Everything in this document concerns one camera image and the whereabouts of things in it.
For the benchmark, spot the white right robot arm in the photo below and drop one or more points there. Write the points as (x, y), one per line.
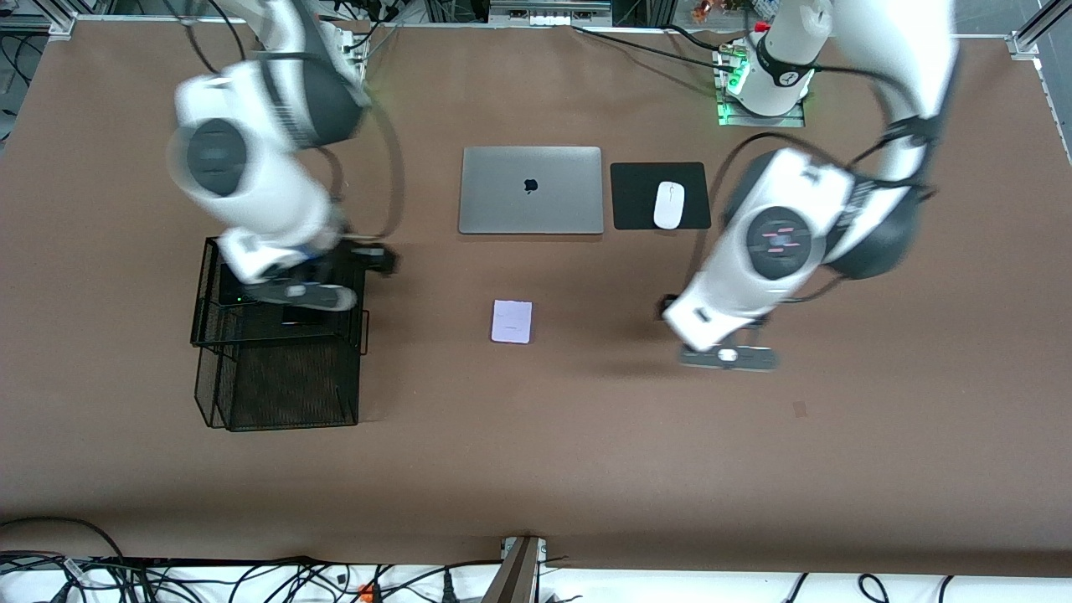
(268, 193)

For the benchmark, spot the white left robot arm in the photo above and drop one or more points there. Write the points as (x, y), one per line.
(737, 285)

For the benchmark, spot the black mouse pad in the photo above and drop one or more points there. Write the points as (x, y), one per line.
(632, 201)

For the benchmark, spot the black foldable phone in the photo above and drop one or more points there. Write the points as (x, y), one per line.
(230, 289)

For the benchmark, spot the black mesh two-tier tray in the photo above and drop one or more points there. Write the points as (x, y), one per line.
(285, 385)

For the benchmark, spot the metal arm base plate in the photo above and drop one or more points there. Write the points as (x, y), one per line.
(791, 122)

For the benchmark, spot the white computer mouse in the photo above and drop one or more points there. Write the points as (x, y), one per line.
(669, 205)

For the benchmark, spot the white socket strip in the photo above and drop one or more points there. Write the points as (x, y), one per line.
(548, 18)

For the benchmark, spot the metal table bracket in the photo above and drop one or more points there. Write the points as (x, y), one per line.
(517, 578)

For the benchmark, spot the aluminium corner bracket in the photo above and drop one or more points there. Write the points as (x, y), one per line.
(63, 27)
(1023, 43)

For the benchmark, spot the black slab phone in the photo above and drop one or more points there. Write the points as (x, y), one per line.
(303, 316)

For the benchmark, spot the lavender white card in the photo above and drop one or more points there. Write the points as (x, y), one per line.
(512, 322)

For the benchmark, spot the silver laptop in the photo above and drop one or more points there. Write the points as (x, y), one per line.
(569, 201)

